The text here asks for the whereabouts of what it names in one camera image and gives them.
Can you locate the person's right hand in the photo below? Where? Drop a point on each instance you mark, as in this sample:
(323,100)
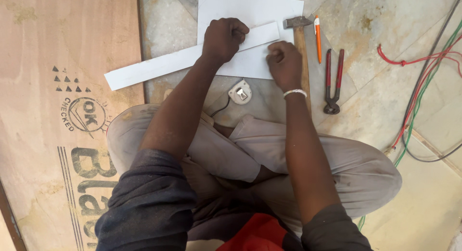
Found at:
(285,65)

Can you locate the person's left hand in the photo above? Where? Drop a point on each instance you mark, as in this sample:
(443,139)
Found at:
(220,41)

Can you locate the person's right fingers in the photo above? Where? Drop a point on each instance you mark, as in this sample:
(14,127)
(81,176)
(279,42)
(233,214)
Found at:
(274,53)

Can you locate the person's left fingers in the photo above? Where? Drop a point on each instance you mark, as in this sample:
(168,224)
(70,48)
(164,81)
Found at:
(241,31)

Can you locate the white laminate sheet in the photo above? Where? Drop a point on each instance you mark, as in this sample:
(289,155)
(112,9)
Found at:
(252,12)

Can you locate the long white laminate strip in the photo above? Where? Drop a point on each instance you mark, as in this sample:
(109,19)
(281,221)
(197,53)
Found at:
(155,66)

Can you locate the orange and white pen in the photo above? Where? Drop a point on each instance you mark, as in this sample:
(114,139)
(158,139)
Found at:
(318,37)

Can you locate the white tape measure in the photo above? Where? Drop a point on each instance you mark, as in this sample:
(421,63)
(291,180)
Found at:
(240,93)

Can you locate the person's beige trousers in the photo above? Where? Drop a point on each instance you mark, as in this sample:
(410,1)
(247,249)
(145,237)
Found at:
(343,171)

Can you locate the red cloth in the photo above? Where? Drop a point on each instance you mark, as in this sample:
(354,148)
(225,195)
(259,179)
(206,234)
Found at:
(256,233)

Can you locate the person's dark grey shirt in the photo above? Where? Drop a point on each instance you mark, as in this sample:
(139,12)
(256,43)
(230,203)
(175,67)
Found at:
(151,207)

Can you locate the large plywood board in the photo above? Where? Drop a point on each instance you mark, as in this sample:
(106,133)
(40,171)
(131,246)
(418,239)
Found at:
(54,117)

